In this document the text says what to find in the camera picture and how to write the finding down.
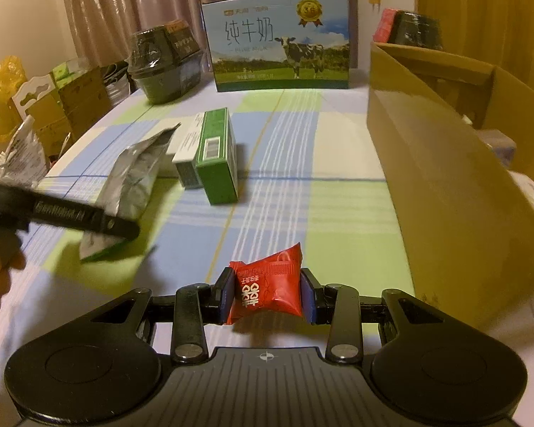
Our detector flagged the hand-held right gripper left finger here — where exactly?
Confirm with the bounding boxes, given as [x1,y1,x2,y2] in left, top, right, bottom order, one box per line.
[89,268,235,364]

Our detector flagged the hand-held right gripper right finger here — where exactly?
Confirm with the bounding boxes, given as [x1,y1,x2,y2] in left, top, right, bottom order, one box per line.
[300,268,446,364]

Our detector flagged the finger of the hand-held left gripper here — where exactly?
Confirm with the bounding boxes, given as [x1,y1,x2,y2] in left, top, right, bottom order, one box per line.
[24,189,142,242]

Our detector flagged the red candy packet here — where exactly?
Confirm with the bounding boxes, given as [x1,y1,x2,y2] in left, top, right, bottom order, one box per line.
[226,242,304,325]

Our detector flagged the silver foil bag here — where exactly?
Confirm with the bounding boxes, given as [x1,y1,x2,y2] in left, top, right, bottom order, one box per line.
[79,123,182,262]

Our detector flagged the brown cardboard box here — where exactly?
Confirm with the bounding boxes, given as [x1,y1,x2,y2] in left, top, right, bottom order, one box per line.
[367,42,534,335]

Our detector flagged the blue white box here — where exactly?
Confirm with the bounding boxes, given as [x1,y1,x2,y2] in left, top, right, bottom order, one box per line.
[483,129,517,163]

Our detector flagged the checked cloth covered desktop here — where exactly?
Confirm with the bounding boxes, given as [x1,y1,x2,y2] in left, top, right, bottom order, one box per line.
[0,85,428,368]

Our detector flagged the white plastic bag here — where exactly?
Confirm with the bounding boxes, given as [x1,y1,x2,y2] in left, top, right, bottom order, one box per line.
[0,116,51,188]

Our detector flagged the yellow plastic bag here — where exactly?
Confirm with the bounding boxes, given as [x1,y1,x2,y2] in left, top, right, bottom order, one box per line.
[0,56,28,144]

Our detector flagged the stacked brown cardboard boxes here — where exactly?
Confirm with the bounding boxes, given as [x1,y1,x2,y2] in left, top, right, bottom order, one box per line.
[9,60,113,162]

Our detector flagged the white printed small box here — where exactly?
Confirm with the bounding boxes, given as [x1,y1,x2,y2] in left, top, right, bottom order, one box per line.
[172,113,205,189]

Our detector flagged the green carton box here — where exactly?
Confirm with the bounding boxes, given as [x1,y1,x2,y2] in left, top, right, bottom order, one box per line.
[195,107,240,206]

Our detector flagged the stack of metal bowls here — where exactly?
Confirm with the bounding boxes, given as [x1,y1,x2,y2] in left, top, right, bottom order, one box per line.
[102,64,132,107]

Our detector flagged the green packets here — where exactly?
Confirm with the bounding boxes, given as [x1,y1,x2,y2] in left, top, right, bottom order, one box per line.
[51,60,73,81]

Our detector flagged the black wrapped noodle bowl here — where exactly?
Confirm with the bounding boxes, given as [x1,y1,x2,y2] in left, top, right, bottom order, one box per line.
[394,11,444,52]
[128,20,204,106]

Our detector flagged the mauve curtain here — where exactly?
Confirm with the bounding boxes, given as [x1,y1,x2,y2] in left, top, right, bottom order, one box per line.
[58,0,370,86]

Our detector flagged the blue milk gift box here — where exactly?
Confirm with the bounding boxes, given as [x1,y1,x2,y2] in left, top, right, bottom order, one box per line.
[200,0,351,93]

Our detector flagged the red snack packet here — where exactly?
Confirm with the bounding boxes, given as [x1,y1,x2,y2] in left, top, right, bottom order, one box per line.
[374,8,399,44]

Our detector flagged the yellow curtain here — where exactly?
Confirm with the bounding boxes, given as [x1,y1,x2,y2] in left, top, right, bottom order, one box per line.
[416,0,534,94]

